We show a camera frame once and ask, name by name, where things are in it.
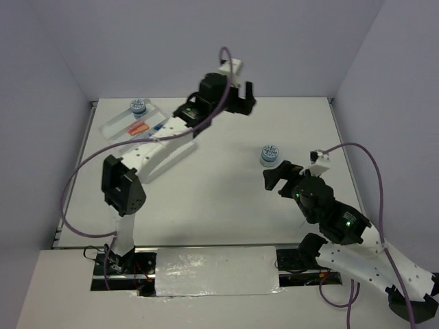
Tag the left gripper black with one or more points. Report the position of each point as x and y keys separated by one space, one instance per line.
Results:
x=241 y=105

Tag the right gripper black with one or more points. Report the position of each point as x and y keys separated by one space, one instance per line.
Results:
x=286 y=169

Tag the blue white round jar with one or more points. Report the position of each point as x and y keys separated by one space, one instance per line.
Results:
x=269 y=155
x=138 y=108

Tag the clear spray bottle blue cap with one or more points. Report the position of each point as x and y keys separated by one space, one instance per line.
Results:
x=157 y=128

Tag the orange translucent cap case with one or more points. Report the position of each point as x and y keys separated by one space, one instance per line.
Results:
x=139 y=130

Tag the pink translucent cap case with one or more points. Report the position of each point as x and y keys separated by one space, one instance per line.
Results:
x=136 y=125

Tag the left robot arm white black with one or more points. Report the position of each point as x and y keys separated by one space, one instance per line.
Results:
x=123 y=178

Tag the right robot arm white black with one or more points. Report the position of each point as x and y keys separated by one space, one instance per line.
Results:
x=349 y=243

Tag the silver foil covered panel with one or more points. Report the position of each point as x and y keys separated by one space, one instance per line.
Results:
x=216 y=271

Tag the white compartment tray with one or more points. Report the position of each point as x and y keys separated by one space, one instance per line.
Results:
x=147 y=154

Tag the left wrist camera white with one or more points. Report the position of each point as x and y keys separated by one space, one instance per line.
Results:
x=231 y=69

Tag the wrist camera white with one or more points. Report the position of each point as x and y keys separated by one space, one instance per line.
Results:
x=319 y=163
x=231 y=69

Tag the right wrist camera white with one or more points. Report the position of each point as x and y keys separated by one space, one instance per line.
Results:
x=319 y=163

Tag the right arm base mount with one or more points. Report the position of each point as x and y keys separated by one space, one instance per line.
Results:
x=293 y=272

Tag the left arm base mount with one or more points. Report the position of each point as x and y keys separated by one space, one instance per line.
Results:
x=138 y=276

